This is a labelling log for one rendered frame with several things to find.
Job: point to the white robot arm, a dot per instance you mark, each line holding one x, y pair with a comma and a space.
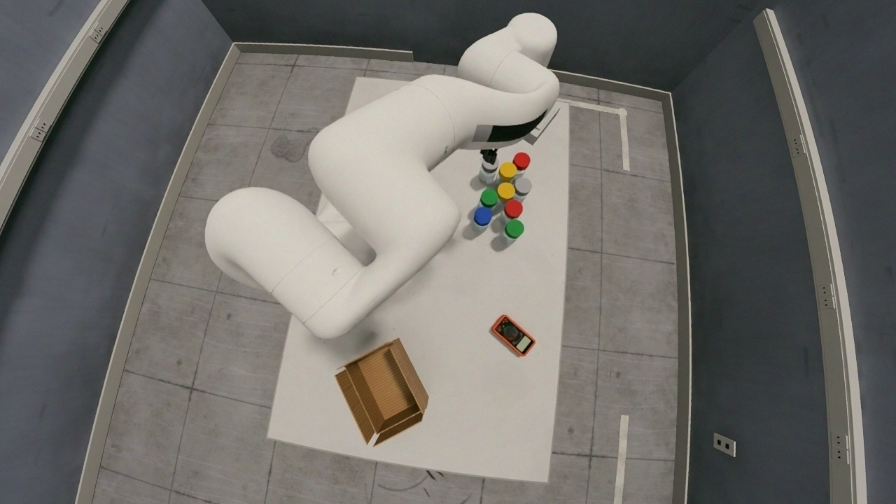
384, 209

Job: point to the yellow bottle cap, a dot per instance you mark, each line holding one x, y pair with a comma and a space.
506, 174
505, 193

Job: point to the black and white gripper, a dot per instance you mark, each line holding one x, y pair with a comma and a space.
492, 155

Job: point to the open brown cardboard box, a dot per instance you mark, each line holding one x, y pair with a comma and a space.
383, 392

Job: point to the bottle with blue cap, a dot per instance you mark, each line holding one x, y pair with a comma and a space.
481, 220

